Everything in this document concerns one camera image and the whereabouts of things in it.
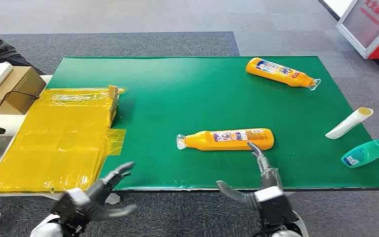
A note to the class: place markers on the green table mat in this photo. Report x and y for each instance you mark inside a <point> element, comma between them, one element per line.
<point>209,98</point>

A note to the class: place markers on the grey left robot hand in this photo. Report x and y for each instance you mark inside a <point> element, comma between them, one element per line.
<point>106,184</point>

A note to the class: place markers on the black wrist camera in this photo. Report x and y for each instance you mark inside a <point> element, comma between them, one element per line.
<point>276,209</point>
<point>70,209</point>

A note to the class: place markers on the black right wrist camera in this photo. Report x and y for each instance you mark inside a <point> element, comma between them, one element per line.
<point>276,209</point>

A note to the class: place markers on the person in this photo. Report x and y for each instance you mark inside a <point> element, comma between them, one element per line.
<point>4,52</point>

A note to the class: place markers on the red and white sign cabinet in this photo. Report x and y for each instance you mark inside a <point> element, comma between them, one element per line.
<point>371,27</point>

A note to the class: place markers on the orange bottle with clear cap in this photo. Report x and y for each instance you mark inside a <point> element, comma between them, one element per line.
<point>228,139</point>
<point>276,72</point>

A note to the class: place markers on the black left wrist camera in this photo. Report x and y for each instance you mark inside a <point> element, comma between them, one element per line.
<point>70,209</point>

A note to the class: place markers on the yellow film-wrapped flat box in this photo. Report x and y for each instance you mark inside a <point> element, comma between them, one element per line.
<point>58,140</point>

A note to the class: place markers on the teal plastic bottle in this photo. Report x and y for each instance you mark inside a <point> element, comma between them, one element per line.
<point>364,153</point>

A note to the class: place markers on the white tube bottle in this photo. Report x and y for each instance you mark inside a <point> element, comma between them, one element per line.
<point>348,123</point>

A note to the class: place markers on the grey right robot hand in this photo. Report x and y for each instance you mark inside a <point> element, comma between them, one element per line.
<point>269,178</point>

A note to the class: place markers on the brown cardboard box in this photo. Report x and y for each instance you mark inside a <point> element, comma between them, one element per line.
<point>19,91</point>

